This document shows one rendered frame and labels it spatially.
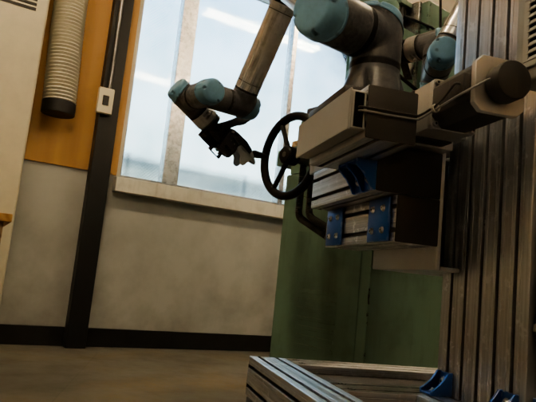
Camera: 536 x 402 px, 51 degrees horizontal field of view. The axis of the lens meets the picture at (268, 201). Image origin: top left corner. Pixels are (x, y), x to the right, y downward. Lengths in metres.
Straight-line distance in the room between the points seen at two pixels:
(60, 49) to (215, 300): 1.52
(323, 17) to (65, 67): 1.83
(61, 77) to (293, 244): 1.42
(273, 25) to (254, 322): 2.04
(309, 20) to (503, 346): 0.73
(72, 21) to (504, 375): 2.44
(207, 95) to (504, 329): 0.99
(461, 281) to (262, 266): 2.27
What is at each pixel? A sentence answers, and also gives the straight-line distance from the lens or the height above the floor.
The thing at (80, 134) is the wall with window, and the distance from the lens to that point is 2.98.
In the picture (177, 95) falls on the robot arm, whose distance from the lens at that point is 1.72.
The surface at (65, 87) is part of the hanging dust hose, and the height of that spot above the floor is 1.20.
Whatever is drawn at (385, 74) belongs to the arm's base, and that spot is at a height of 0.88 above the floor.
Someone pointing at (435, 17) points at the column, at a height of 1.46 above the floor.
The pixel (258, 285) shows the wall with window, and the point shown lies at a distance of 3.31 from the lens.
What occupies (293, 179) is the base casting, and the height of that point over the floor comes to 0.78.
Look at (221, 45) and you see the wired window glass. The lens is 3.48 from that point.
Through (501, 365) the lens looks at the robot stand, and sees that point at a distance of 1.05.
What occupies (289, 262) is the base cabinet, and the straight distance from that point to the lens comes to 2.00.
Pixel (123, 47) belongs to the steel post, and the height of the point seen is 1.51.
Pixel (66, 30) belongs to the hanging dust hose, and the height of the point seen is 1.46.
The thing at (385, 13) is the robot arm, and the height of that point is 1.02.
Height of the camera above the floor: 0.41
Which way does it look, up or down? 8 degrees up
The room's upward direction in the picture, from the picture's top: 6 degrees clockwise
